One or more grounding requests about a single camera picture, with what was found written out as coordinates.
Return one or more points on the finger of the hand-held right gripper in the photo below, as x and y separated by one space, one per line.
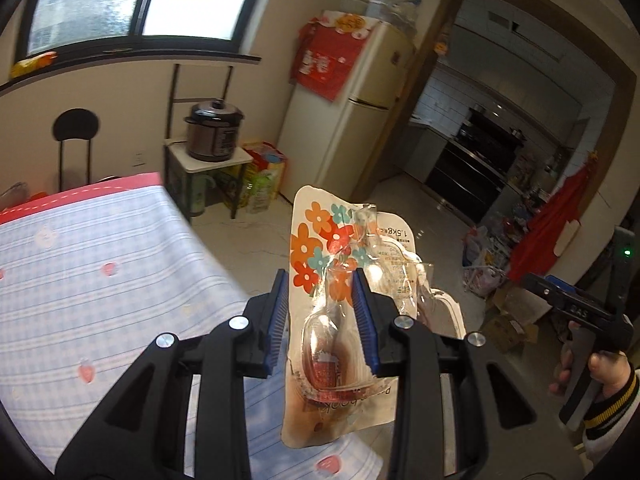
537 285

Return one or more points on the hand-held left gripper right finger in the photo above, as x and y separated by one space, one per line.
364 330

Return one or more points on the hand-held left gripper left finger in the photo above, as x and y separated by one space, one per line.
278 330

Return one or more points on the flower print blister card package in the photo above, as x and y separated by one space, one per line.
312 220

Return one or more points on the person's right forearm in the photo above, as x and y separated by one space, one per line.
615 410

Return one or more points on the person's right hand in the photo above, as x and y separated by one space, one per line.
607 366

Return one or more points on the cardboard box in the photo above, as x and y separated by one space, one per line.
510 335
522 305

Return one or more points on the red hanging cloth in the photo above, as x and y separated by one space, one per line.
545 230

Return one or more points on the pink white shopping bag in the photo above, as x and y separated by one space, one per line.
482 275

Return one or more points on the black built-in oven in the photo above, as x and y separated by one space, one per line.
470 165

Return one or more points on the yellow green shopping bag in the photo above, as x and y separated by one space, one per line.
265 180

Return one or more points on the green plastic bucket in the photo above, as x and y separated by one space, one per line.
192 195

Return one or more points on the small white side table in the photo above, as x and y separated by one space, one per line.
200 165

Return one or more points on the table with striped cloth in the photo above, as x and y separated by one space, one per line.
100 260

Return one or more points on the cream refrigerator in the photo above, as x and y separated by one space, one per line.
350 135

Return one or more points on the black pressure cooker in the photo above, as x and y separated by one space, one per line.
212 135

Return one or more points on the black metal rack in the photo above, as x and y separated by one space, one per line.
174 100

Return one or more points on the red printed cloth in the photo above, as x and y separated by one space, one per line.
320 65

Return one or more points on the black round-back chair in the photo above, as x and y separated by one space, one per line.
76 127

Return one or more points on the clear storage container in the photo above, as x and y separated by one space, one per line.
407 15

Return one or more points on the white cup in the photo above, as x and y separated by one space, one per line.
381 2

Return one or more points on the yellow packet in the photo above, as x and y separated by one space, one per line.
32 63

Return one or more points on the black framed window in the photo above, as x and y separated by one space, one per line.
75 5

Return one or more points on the white wall outlet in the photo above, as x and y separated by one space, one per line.
138 159

